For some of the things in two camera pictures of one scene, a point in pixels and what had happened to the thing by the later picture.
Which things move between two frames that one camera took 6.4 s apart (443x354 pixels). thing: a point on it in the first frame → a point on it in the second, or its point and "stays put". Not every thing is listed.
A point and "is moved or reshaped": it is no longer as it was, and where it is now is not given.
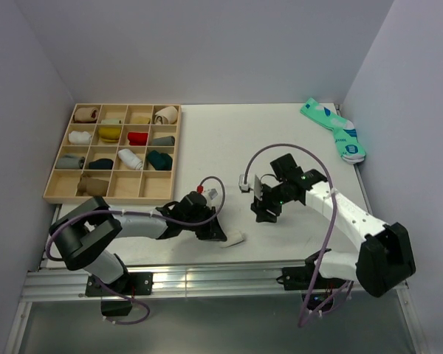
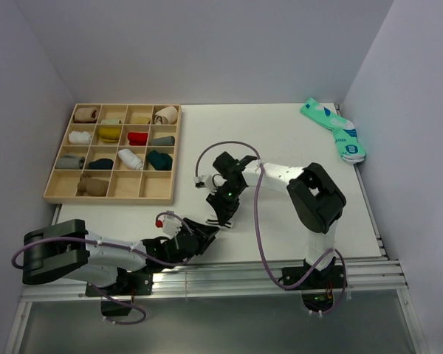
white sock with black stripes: (233, 236) is moved or reshaped
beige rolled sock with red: (86, 115) stays put
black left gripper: (212, 232) → (205, 234)
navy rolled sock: (101, 164) stays put
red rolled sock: (136, 139) stays put
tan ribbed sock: (92, 186) stays put
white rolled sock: (80, 138) stays put
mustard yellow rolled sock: (110, 134) stays put
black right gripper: (261, 207) → (224, 210)
